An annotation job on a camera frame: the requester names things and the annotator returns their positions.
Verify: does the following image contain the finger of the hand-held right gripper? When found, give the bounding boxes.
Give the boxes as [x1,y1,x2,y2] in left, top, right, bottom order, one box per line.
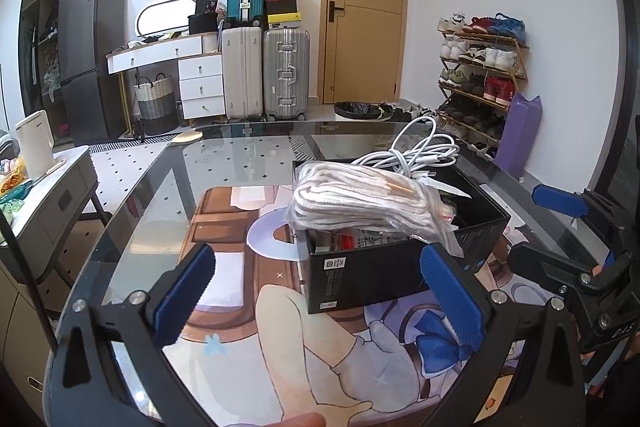
[507,242,609,304]
[531,183,632,249]

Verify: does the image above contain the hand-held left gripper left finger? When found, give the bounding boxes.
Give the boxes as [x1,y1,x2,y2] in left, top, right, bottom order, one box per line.
[42,242,222,427]

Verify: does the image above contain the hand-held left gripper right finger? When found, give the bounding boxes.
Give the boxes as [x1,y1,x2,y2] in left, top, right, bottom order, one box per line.
[418,242,587,427]

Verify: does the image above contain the black storage box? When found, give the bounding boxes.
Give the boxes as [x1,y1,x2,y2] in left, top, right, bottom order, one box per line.
[291,159,512,316]

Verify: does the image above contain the bag of white rope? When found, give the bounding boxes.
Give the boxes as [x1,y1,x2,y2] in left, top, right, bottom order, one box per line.
[283,160,464,259]

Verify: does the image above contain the white cable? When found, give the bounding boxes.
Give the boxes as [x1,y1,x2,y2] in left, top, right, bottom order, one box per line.
[349,116,462,181]

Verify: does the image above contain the person's left hand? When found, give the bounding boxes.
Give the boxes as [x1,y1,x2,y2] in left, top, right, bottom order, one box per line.
[271,412,327,427]

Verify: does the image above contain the purple bag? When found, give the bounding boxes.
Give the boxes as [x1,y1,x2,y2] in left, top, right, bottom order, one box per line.
[494,92,544,181]

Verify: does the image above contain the wooden shoe rack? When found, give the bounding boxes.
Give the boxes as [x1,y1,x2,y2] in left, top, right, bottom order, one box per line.
[435,11,531,158]

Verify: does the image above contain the white dotted floor rug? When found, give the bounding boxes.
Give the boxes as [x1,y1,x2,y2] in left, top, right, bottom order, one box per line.
[89,127,322,258]

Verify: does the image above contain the grey side table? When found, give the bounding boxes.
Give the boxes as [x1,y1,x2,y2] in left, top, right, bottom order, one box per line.
[0,145,114,289]

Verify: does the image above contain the shoe rack with shoes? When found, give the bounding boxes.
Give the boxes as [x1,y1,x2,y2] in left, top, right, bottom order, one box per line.
[436,11,529,155]

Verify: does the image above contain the beige low cabinet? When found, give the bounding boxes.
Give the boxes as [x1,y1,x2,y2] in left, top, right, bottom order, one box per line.
[0,252,72,409]

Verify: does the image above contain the pile of floor shoes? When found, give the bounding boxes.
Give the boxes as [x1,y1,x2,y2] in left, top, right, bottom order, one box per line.
[377,100,442,123]

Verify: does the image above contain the woven laundry basket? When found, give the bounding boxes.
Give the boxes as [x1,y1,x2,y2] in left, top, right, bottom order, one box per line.
[133,74,179,136]

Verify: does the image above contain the colourful snack packets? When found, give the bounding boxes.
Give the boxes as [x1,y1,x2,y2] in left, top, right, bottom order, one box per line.
[0,156,34,216]

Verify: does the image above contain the white electric kettle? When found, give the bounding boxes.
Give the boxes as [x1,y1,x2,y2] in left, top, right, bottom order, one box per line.
[14,110,54,181]

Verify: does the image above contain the black trash bin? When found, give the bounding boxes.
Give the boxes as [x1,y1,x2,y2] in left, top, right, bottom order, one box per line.
[333,100,384,122]

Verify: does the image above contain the white vanity desk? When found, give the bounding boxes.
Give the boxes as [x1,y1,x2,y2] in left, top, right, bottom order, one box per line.
[106,31,225,121]

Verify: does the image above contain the white suitcase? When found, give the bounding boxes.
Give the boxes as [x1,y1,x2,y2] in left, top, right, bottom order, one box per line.
[220,26,265,121]

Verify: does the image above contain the silver suitcase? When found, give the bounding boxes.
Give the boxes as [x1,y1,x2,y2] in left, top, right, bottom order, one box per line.
[262,28,311,123]

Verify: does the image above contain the tan wooden door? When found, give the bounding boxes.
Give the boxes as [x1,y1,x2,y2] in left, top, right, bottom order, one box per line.
[319,0,409,106]

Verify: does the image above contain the black refrigerator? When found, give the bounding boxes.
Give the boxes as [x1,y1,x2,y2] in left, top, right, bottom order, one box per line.
[57,0,129,141]

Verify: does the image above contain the oval vanity mirror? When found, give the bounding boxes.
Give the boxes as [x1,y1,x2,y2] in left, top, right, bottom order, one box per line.
[136,0,202,42]

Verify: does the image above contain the black cat-ear bag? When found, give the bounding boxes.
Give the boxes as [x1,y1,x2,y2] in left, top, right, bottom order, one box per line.
[187,0,221,34]

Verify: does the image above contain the yellow and black shoe box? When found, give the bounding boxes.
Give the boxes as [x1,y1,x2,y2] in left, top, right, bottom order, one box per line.
[267,12,304,31]

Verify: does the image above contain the dark glass wardrobe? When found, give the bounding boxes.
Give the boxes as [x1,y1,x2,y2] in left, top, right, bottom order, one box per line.
[18,0,101,124]

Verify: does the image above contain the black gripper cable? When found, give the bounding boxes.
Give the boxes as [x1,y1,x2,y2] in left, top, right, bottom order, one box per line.
[0,206,59,351]

